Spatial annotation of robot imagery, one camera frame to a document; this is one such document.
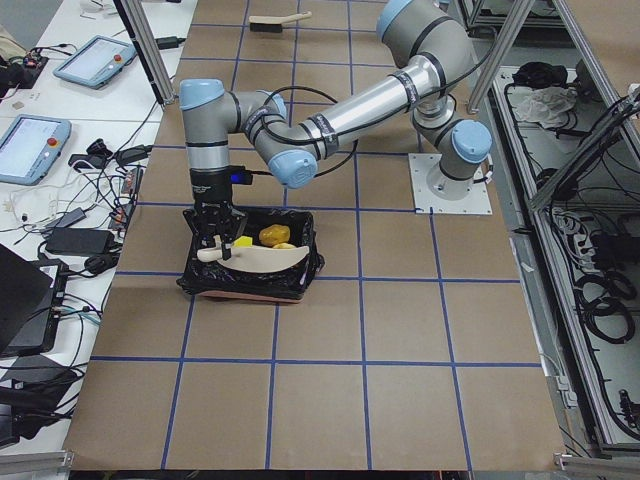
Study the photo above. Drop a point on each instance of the beige plastic dustpan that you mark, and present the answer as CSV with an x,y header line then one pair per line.
x,y
255,259

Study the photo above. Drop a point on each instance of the black power adapter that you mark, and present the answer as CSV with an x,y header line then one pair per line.
x,y
79,241

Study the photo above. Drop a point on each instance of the beige hand brush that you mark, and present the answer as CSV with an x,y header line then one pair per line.
x,y
275,24

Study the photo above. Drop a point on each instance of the curved bread piece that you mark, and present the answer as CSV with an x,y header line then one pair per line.
x,y
284,246

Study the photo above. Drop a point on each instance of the white crumpled cloth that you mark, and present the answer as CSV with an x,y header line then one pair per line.
x,y
547,107

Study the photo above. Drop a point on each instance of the black laptop computer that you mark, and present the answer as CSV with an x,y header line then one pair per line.
x,y
31,293

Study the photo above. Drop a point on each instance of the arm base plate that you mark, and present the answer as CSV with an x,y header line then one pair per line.
x,y
434,193

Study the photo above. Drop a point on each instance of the aluminium frame post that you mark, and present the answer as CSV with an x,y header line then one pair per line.
x,y
138,28

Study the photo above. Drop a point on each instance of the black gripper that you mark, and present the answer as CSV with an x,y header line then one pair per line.
x,y
210,186

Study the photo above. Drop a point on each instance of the black lined trash bin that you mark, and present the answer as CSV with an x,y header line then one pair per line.
x,y
288,285

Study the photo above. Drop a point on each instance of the teach pendant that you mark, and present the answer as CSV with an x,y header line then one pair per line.
x,y
97,62
30,146

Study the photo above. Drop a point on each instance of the brown potato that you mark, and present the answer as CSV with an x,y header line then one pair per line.
x,y
274,235

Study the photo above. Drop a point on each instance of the upper teach pendant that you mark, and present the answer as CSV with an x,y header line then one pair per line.
x,y
97,62

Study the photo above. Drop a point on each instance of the lower teach pendant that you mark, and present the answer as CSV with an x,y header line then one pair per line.
x,y
30,146

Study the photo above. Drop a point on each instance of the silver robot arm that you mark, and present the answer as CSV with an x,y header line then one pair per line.
x,y
432,53

